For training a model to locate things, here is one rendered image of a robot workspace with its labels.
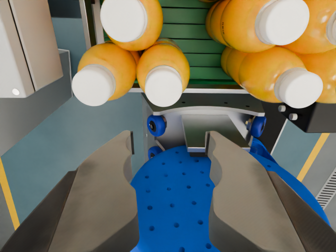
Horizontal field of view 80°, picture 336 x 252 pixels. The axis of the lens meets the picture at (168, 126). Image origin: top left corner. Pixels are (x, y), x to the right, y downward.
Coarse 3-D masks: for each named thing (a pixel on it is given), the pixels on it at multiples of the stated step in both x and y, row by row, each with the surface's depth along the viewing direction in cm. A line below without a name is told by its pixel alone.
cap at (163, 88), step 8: (152, 72) 21; (160, 72) 20; (168, 72) 20; (152, 80) 20; (160, 80) 20; (168, 80) 20; (176, 80) 20; (152, 88) 21; (160, 88) 21; (168, 88) 21; (176, 88) 21; (152, 96) 21; (160, 96) 21; (168, 96) 21; (176, 96) 21; (160, 104) 22; (168, 104) 22
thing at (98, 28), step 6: (96, 0) 35; (96, 6) 36; (96, 12) 36; (96, 18) 36; (96, 24) 37; (96, 30) 37; (102, 30) 37; (96, 36) 38; (102, 36) 38; (96, 42) 38; (192, 78) 43; (198, 78) 43
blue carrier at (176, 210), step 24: (144, 168) 35; (168, 168) 35; (192, 168) 35; (144, 192) 30; (168, 192) 30; (192, 192) 30; (144, 216) 26; (168, 216) 26; (192, 216) 26; (144, 240) 23; (168, 240) 23; (192, 240) 24
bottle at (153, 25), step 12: (144, 0) 20; (156, 0) 22; (144, 12) 19; (156, 12) 22; (156, 24) 22; (108, 36) 23; (144, 36) 22; (156, 36) 24; (132, 48) 23; (144, 48) 25
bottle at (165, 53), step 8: (160, 40) 31; (168, 40) 32; (152, 48) 25; (160, 48) 24; (168, 48) 24; (176, 48) 26; (144, 56) 25; (152, 56) 23; (160, 56) 23; (168, 56) 23; (176, 56) 24; (184, 56) 26; (144, 64) 24; (152, 64) 23; (160, 64) 23; (168, 64) 23; (176, 64) 23; (184, 64) 24; (136, 72) 26; (144, 72) 23; (176, 72) 22; (184, 72) 24; (144, 80) 24; (184, 80) 24; (144, 88) 24; (184, 88) 25
